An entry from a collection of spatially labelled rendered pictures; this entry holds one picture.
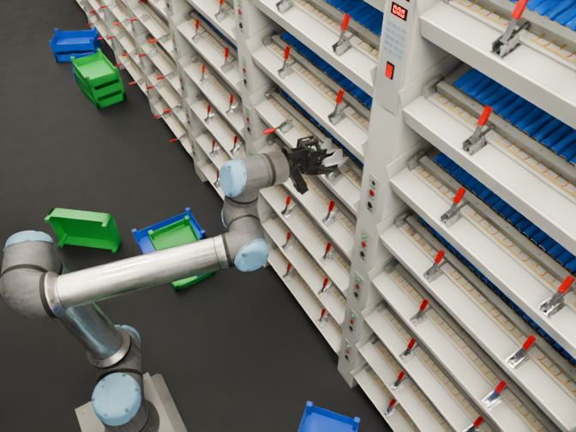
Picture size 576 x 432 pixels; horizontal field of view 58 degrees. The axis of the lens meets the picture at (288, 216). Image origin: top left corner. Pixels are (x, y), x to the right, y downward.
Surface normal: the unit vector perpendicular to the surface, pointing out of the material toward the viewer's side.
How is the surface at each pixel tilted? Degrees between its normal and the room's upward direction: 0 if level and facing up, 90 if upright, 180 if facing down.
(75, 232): 90
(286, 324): 0
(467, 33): 21
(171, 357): 0
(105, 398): 7
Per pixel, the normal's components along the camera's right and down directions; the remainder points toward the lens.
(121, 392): 0.03, -0.61
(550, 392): -0.31, -0.52
